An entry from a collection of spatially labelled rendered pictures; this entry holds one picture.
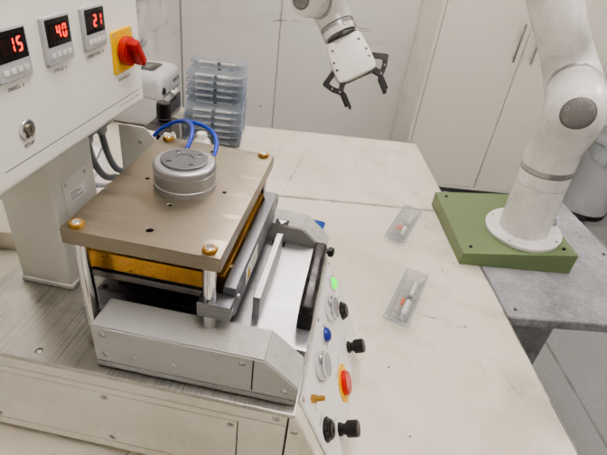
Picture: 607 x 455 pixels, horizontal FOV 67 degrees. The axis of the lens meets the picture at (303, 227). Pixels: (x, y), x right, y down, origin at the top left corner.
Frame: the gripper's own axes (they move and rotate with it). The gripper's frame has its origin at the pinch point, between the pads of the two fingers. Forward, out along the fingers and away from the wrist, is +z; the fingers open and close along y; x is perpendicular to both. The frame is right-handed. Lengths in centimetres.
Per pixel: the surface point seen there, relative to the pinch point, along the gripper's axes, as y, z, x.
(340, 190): 15.2, 19.1, -23.8
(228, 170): 26, 8, 52
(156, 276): 37, 17, 64
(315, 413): 27, 43, 59
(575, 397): -36, 130, -63
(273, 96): 38, -50, -191
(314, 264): 20, 25, 52
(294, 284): 24, 27, 51
